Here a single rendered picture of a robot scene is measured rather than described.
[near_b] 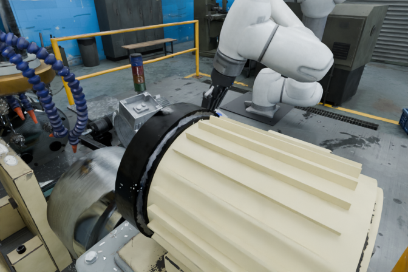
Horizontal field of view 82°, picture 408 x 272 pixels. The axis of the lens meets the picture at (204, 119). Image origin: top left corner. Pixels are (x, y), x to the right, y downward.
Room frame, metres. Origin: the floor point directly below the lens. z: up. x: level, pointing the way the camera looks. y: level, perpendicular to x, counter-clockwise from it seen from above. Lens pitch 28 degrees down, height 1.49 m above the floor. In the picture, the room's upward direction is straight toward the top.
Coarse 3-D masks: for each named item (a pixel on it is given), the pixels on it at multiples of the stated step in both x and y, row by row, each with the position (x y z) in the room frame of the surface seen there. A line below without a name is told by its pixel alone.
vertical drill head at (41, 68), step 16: (0, 0) 0.54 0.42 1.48; (0, 16) 0.53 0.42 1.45; (16, 32) 0.55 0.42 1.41; (16, 48) 0.54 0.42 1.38; (0, 64) 0.50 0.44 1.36; (32, 64) 0.54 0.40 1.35; (48, 64) 0.58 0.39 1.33; (0, 80) 0.47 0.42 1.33; (16, 80) 0.48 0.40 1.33; (48, 80) 0.54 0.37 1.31; (0, 96) 0.47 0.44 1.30; (0, 112) 0.48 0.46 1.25
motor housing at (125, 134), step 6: (162, 102) 0.88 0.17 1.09; (168, 102) 0.88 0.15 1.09; (114, 114) 0.82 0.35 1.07; (114, 120) 0.82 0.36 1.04; (120, 120) 0.84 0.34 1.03; (126, 120) 0.75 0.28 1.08; (114, 126) 0.83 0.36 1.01; (120, 126) 0.84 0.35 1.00; (126, 126) 0.86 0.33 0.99; (120, 132) 0.83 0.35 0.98; (126, 132) 0.85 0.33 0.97; (132, 132) 0.86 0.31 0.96; (120, 138) 0.82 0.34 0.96; (126, 138) 0.83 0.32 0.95; (126, 144) 0.80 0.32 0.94
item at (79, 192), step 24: (72, 168) 0.40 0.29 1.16; (96, 168) 0.39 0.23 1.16; (72, 192) 0.35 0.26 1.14; (96, 192) 0.33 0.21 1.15; (48, 216) 0.35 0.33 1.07; (72, 216) 0.31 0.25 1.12; (96, 216) 0.29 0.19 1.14; (120, 216) 0.29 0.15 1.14; (72, 240) 0.28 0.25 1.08; (96, 240) 0.27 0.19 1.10
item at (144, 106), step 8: (136, 96) 0.82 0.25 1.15; (144, 96) 0.84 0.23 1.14; (120, 104) 0.77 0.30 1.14; (128, 104) 0.80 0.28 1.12; (136, 104) 0.82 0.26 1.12; (144, 104) 0.80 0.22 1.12; (152, 104) 0.84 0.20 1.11; (120, 112) 0.78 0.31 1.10; (128, 112) 0.74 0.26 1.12; (136, 112) 0.77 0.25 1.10; (144, 112) 0.79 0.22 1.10; (152, 112) 0.77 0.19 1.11; (128, 120) 0.75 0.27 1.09; (136, 120) 0.72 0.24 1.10; (144, 120) 0.75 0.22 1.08; (136, 128) 0.73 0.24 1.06
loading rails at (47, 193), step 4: (120, 144) 0.81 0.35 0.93; (56, 180) 0.61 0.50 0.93; (52, 184) 0.59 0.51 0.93; (44, 188) 0.57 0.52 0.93; (48, 188) 0.58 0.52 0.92; (52, 188) 0.58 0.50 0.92; (44, 192) 0.56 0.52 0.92; (48, 192) 0.56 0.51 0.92; (48, 196) 0.55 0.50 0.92; (48, 200) 0.54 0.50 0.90
